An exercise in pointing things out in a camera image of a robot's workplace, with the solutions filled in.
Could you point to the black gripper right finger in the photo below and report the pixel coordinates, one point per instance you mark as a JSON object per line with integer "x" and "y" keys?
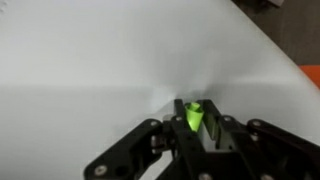
{"x": 266, "y": 140}

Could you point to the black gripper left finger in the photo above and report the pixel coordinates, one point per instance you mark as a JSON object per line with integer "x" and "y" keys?
{"x": 133, "y": 146}

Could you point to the green marker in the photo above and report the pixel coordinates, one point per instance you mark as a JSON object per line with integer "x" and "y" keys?
{"x": 194, "y": 116}

